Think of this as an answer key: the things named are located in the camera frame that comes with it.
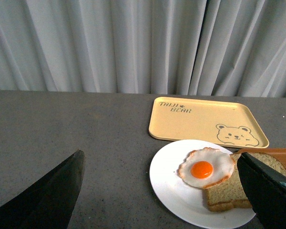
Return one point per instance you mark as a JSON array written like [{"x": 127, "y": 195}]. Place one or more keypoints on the grey curtain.
[{"x": 187, "y": 47}]

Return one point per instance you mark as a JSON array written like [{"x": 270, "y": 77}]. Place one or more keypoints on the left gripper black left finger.
[{"x": 50, "y": 201}]

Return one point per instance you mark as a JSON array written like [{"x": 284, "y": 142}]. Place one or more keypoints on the fried egg toy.
[{"x": 206, "y": 168}]

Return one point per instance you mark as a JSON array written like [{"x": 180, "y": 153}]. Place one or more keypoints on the brown wooden tray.
[{"x": 278, "y": 153}]

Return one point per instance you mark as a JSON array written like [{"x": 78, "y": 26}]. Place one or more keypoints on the white round plate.
[{"x": 186, "y": 202}]

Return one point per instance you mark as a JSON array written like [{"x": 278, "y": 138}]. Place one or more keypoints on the bottom bread slice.
[{"x": 230, "y": 194}]

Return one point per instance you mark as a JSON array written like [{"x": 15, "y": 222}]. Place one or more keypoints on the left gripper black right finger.
[{"x": 265, "y": 189}]

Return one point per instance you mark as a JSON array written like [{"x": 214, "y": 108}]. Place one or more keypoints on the yellow bear tray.
[{"x": 223, "y": 123}]

